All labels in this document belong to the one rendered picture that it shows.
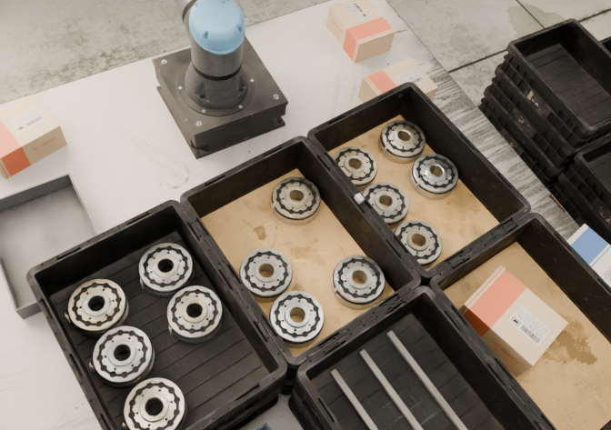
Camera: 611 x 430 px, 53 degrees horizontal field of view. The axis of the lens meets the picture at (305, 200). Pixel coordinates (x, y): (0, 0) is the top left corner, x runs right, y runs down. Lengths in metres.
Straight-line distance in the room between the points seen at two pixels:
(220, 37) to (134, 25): 1.55
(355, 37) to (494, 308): 0.85
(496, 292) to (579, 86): 1.19
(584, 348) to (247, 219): 0.72
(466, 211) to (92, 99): 0.97
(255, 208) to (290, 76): 0.52
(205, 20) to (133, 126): 0.38
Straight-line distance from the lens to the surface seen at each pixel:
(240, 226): 1.28
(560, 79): 2.28
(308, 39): 1.81
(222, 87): 1.45
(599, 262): 1.52
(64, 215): 1.49
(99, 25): 2.89
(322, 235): 1.28
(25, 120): 1.57
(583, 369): 1.34
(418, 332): 1.24
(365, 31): 1.75
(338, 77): 1.72
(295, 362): 1.07
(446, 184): 1.38
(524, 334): 1.23
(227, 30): 1.35
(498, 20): 3.18
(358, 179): 1.33
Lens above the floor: 1.95
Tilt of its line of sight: 58 degrees down
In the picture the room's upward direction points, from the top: 11 degrees clockwise
